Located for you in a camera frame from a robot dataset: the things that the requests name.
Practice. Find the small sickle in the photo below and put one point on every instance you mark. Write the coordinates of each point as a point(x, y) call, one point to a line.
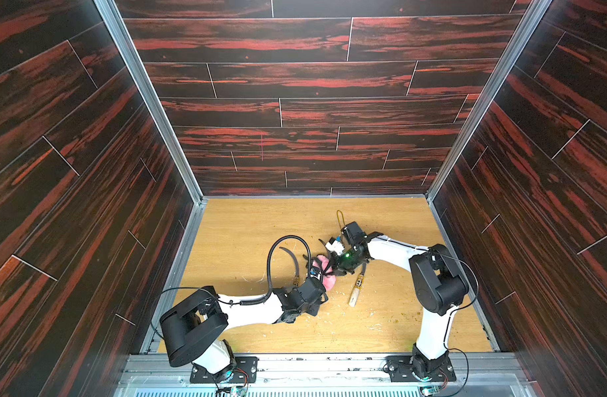
point(296, 279)
point(356, 291)

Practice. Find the pink rag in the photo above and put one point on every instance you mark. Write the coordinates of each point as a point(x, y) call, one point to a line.
point(328, 278)

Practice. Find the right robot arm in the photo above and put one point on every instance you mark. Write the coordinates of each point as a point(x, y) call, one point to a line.
point(439, 285)

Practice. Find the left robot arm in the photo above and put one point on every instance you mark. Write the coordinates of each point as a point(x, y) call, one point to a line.
point(192, 329)

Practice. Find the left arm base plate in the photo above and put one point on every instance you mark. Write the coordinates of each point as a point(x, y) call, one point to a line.
point(232, 371)

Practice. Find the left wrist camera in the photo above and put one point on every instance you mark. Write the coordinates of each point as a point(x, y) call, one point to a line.
point(315, 273)

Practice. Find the aluminium front rail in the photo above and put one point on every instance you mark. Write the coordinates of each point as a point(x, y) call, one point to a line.
point(326, 374)

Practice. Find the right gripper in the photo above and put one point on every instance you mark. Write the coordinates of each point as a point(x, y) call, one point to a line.
point(341, 260)

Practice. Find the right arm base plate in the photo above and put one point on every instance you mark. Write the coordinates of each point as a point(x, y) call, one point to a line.
point(419, 369)

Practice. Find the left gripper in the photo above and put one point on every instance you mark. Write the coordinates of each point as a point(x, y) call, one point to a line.
point(314, 310)

